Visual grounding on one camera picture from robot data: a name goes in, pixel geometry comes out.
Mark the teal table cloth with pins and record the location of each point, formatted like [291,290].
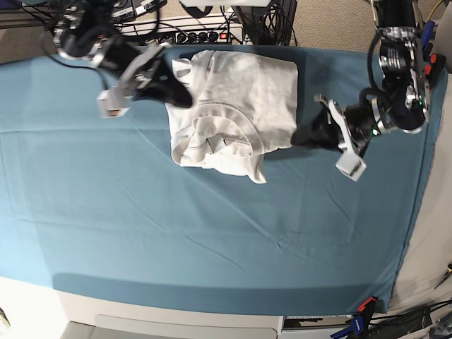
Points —
[96,207]

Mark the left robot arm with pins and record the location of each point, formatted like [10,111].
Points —
[397,97]

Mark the white T-shirt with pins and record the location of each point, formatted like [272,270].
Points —
[245,106]

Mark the white drawer cabinet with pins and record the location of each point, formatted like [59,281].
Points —
[41,312]

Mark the blue clamp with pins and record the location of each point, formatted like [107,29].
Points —
[427,32]
[358,324]

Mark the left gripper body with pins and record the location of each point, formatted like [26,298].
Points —
[350,130]

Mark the black power strip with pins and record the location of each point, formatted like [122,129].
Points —
[221,36]

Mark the blue clamp top right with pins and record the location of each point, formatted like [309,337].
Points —
[427,32]

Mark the orange black clamp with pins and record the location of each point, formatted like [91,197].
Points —
[434,65]
[369,302]

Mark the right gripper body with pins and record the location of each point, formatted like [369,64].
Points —
[121,60]

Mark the orange black clamp bottom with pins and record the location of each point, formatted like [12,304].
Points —
[369,302]

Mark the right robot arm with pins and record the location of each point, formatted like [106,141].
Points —
[86,30]

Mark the orange black clamp top right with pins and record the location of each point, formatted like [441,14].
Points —
[434,65]

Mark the blue clamp bottom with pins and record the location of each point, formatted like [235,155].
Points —
[358,324]

